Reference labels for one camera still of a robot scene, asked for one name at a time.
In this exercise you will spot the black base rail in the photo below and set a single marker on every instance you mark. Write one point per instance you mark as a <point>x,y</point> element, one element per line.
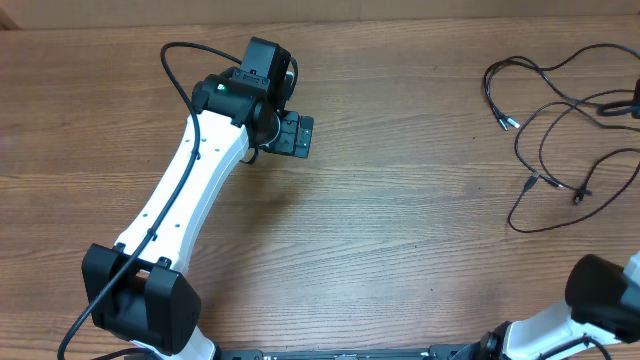
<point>434,352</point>

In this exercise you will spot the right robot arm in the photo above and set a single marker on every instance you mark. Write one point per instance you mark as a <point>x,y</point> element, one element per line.
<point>600,308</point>

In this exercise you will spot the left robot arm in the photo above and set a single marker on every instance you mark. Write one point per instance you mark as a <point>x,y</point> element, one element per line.
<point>137,288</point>

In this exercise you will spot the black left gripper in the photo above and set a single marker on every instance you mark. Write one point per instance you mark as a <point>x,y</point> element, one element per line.
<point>287,143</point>

